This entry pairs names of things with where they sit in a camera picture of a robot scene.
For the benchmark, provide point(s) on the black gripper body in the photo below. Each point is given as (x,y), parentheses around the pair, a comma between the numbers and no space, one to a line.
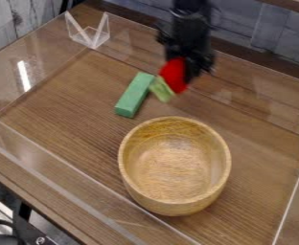
(187,32)

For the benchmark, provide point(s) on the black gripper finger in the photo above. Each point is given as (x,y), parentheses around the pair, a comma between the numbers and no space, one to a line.
(198,66)
(173,53)

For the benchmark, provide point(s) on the red plush strawberry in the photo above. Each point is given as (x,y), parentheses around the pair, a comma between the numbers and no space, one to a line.
(170,81)

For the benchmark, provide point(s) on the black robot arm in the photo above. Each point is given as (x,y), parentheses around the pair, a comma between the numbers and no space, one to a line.
(193,6)

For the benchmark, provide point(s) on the green rectangular block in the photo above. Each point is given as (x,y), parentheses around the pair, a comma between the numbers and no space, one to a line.
(134,95)

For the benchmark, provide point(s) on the wooden bowl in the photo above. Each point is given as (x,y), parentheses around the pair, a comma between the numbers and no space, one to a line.
(175,163)

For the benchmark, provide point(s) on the clear acrylic corner bracket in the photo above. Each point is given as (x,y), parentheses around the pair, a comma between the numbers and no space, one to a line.
(91,37)

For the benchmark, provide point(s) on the clear acrylic enclosure wall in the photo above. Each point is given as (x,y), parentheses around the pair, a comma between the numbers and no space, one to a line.
(59,158)

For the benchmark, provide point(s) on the black table leg bracket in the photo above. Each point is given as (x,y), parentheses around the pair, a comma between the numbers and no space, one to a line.
(27,232)

